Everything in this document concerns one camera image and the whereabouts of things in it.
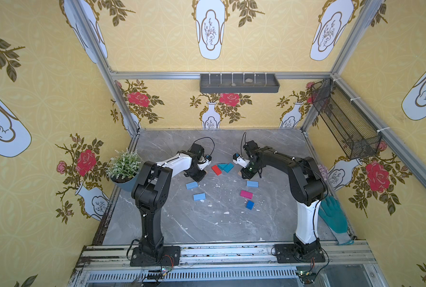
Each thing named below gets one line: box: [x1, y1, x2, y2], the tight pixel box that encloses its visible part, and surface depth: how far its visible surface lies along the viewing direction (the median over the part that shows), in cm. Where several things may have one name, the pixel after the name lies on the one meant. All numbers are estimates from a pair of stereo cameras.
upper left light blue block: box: [185, 181, 199, 190], surface depth 96 cm
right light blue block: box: [246, 180, 259, 188], surface depth 97 cm
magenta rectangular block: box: [239, 190, 254, 200], surface depth 94 cm
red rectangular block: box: [211, 165, 222, 176], surface depth 102 cm
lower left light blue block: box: [193, 192, 206, 201], surface depth 92 cm
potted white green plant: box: [105, 147, 141, 192], surface depth 83 cm
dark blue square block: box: [245, 200, 255, 211], surface depth 89 cm
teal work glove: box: [318, 195, 355, 246], surface depth 85 cm
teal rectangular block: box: [223, 162, 236, 173], surface depth 103 cm
